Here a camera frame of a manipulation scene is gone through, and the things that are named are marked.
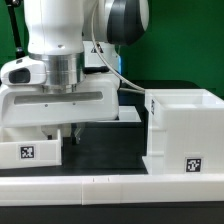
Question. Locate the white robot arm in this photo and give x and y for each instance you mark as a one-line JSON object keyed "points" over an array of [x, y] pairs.
{"points": [[49, 86]]}

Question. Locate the white tag plate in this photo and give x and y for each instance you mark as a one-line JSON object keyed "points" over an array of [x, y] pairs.
{"points": [[128, 114]]}

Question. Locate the white drawer cabinet frame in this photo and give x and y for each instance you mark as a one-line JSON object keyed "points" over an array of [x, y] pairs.
{"points": [[185, 132]]}

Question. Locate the black camera stand pole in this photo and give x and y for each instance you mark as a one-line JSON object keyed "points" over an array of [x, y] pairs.
{"points": [[11, 5]]}

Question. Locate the white front drawer box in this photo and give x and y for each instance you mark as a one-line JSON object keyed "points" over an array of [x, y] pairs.
{"points": [[29, 147]]}

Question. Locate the white front fence rail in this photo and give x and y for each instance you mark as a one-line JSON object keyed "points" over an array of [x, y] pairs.
{"points": [[108, 189]]}

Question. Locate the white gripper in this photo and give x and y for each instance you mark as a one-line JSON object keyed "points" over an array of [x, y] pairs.
{"points": [[95, 99]]}

